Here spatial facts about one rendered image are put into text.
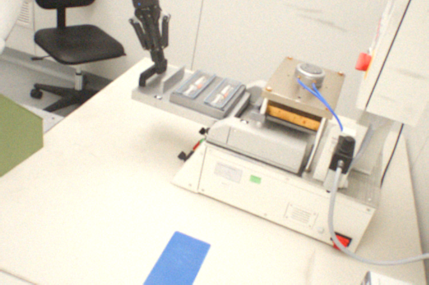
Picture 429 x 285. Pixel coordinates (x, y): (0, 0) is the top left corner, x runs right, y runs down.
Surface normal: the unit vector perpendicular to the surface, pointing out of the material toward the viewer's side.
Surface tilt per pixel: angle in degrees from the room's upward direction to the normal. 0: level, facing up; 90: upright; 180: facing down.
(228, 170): 90
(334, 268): 0
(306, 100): 0
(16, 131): 90
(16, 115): 90
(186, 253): 0
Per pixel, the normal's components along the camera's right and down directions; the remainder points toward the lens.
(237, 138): -0.36, 0.43
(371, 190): 0.18, -0.84
